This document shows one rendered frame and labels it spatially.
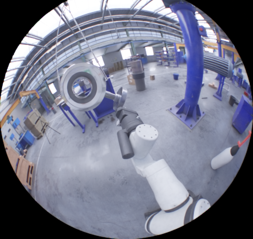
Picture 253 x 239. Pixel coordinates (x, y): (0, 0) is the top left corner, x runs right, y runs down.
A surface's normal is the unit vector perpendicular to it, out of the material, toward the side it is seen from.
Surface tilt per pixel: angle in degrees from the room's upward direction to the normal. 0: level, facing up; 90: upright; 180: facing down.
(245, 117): 90
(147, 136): 25
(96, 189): 0
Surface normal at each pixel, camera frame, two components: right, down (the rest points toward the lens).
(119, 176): -0.25, -0.76
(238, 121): -0.91, 0.39
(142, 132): 0.14, -0.87
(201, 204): 0.44, -0.84
